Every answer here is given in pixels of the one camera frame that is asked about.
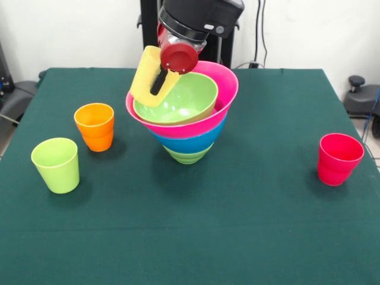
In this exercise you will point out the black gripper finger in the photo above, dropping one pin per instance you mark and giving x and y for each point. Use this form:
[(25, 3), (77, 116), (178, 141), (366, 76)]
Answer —
[(157, 83)]

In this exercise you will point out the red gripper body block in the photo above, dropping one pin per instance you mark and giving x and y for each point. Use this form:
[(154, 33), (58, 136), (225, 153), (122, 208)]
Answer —
[(178, 59)]

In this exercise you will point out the yellow plastic cup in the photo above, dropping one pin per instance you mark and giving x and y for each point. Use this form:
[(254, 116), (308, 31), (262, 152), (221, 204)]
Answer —
[(142, 80)]

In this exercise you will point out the large green plastic bowl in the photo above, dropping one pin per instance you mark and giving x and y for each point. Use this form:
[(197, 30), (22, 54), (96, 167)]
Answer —
[(190, 101)]

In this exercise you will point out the large pink plastic bowl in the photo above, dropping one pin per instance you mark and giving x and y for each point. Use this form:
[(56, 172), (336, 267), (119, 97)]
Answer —
[(228, 86)]

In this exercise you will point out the blue plastic bowl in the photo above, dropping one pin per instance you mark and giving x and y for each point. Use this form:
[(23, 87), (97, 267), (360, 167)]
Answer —
[(187, 144)]

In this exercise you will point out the small green plastic bowl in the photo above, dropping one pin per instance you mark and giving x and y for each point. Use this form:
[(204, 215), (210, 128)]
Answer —
[(185, 157)]

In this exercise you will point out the orange plastic cup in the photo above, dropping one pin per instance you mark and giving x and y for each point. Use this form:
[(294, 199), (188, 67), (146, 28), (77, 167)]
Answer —
[(95, 133)]

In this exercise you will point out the light green plastic cup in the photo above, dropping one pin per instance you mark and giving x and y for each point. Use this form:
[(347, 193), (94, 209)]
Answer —
[(56, 169)]

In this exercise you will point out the grey rounded base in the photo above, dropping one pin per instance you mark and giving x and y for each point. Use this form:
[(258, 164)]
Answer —
[(17, 98)]

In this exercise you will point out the dark green tablecloth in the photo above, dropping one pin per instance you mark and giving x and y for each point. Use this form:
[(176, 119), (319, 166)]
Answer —
[(190, 222)]

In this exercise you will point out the black equipment box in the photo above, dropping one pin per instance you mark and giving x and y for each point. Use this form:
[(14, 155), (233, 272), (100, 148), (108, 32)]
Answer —
[(4, 77)]

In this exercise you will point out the grey base with black knob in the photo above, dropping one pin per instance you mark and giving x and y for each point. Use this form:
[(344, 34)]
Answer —
[(360, 101)]

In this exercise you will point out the magenta plastic cup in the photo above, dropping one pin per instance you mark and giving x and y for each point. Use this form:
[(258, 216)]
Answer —
[(338, 163)]

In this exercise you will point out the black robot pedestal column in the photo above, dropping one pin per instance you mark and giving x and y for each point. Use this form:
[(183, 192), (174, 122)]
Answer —
[(148, 26)]

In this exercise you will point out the grey wall socket plug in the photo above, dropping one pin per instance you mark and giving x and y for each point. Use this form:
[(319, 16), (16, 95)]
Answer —
[(253, 64)]

